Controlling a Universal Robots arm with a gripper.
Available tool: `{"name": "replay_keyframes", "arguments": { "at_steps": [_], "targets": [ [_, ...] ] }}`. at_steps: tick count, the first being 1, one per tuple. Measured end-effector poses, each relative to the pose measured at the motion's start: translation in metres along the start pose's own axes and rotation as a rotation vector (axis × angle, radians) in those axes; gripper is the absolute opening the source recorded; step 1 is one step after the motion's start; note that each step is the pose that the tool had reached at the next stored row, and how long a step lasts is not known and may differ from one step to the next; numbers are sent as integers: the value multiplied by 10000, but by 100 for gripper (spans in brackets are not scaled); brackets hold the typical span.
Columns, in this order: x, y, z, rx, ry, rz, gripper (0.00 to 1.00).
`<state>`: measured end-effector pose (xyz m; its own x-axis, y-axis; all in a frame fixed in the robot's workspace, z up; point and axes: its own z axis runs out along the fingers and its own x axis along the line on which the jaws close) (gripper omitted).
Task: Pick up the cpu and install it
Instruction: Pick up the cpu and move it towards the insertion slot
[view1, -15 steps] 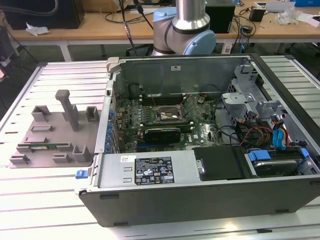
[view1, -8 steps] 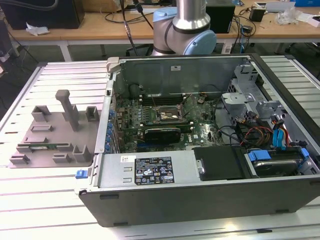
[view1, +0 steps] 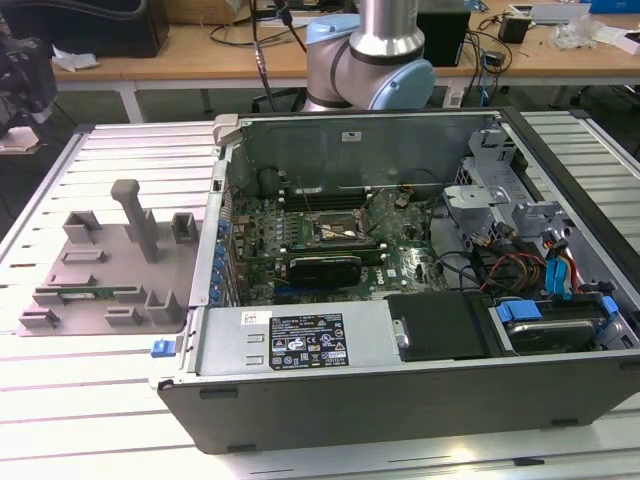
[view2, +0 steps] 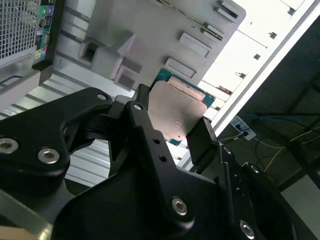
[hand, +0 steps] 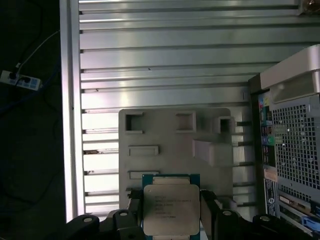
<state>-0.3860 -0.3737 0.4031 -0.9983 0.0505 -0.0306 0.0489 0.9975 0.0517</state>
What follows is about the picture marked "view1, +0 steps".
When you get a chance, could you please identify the CPU socket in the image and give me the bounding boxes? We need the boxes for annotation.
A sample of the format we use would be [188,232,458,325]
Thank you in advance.
[312,209,364,246]

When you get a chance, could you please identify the crumpled white paper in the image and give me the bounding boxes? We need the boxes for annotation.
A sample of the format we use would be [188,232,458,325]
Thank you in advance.
[51,43,100,72]

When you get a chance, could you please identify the black computer tower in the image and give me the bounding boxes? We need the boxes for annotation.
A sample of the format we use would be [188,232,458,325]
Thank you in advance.
[0,0,171,60]

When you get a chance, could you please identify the wooden desk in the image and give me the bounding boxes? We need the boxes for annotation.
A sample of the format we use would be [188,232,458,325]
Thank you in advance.
[0,0,640,94]

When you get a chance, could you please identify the brown cardboard box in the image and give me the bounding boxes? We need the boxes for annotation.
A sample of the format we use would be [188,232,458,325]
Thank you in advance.
[167,0,281,25]

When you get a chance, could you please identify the grey plastic case latch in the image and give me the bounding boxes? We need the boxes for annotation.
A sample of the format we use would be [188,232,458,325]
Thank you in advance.
[212,113,242,147]

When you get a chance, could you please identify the grey plastic parts rack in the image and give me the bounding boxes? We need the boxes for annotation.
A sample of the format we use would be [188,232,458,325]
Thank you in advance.
[15,178,204,339]

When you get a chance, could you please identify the green RAM stick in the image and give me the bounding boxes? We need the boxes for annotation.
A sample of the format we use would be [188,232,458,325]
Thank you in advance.
[58,284,140,302]

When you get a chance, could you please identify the silver power supply unit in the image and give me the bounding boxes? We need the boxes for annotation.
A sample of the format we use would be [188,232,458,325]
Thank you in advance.
[194,299,401,377]

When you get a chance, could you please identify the black graphics card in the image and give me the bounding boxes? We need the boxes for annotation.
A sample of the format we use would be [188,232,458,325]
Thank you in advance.
[279,252,365,290]

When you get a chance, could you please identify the tall black box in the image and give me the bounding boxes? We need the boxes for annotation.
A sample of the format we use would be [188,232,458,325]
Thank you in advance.
[415,7,474,69]

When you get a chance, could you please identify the green motherboard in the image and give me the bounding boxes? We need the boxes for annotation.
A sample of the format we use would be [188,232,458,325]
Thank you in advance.
[219,185,451,306]

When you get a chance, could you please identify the silver metal drive cage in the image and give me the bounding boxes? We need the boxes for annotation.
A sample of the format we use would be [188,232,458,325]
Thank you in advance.
[442,127,576,251]

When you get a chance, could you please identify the open black PC case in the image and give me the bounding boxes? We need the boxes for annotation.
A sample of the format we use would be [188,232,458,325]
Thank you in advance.
[148,105,640,455]

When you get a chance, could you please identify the small black cube adapter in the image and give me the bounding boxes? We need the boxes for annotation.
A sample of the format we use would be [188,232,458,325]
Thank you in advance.
[498,14,530,45]

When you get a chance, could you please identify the flat silver tray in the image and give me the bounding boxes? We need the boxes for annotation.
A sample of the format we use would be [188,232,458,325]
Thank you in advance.
[508,2,591,26]

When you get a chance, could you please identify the clear plastic bags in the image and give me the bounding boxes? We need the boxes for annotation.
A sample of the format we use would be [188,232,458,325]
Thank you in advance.
[552,13,601,51]

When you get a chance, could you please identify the hard disk in blue carrier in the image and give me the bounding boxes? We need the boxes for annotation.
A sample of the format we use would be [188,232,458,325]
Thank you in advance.
[492,294,619,355]

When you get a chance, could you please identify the blue box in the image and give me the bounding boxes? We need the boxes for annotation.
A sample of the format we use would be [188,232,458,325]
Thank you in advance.
[588,0,640,15]

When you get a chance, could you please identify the small white box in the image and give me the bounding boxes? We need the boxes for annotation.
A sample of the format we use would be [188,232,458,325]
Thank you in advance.
[613,27,640,55]

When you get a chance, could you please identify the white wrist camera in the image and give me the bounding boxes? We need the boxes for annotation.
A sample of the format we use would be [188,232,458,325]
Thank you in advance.
[0,124,39,152]

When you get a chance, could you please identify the red yellow power wires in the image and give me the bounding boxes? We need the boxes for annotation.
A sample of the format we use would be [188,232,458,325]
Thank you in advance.
[478,251,547,294]

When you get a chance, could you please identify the blue flat data wire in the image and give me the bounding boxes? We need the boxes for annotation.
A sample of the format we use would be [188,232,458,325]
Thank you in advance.
[542,227,580,301]

